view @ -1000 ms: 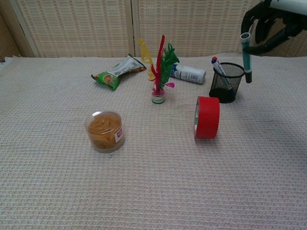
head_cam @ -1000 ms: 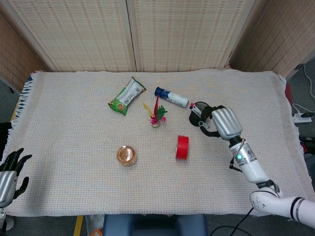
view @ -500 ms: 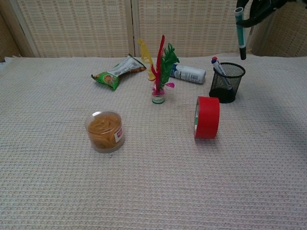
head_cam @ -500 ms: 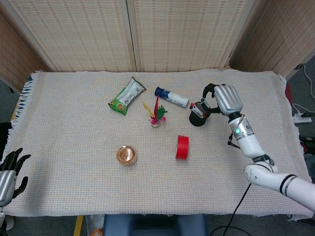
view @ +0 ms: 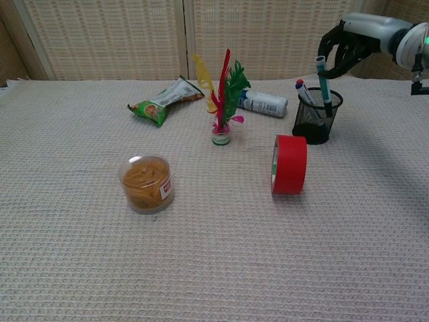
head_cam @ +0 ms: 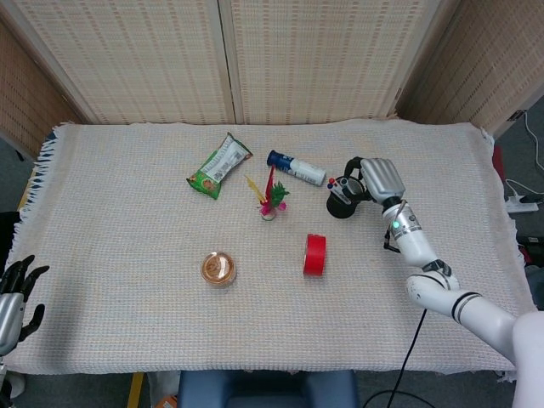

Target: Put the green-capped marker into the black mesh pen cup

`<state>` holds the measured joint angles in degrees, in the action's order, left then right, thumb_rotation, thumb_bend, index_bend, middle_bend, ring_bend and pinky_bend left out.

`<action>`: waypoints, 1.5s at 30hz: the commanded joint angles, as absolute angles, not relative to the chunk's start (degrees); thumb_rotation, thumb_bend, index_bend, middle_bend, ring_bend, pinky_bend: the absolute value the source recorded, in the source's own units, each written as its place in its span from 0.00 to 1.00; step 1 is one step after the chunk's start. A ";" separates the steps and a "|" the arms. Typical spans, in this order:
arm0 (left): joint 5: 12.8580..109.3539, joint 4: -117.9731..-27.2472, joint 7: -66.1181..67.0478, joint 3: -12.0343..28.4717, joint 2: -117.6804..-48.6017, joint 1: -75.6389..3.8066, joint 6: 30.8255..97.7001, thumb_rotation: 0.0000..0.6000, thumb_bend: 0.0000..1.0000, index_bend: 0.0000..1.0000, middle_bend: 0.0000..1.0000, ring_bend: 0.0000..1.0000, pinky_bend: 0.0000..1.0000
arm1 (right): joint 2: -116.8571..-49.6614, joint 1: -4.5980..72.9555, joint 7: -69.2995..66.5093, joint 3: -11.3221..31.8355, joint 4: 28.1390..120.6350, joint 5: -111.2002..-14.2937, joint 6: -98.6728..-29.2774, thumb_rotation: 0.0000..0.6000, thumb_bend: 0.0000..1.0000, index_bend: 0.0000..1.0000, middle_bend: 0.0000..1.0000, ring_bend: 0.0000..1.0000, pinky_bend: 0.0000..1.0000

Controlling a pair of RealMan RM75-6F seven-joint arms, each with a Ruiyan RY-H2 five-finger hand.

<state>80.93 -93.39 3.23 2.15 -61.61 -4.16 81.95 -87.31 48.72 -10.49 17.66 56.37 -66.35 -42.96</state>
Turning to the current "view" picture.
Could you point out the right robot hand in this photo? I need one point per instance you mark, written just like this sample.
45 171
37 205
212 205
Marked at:
365 33

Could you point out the green whiteboard marker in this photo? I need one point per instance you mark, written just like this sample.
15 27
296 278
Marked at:
324 85

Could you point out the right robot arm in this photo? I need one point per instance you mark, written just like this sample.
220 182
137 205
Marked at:
414 47

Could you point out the blue whiteboard marker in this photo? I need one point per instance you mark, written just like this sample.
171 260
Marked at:
310 100

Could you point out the black mesh pen holder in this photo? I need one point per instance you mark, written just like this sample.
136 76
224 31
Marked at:
316 124

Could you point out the white blue-capped bottle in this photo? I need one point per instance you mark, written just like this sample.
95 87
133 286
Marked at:
264 103

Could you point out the red tape roll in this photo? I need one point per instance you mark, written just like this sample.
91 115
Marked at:
291 165

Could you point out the colourful feather shuttlecock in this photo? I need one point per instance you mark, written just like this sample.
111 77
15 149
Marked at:
223 97

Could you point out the green snack bag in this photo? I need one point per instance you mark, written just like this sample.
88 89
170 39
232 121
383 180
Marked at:
166 100

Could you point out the woven folding screen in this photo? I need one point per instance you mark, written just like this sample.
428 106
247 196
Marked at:
134 37

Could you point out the beige woven tablecloth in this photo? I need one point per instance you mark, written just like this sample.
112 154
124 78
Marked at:
201 234

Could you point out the clear tub of rubber bands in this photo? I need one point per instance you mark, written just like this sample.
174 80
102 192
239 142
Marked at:
146 184

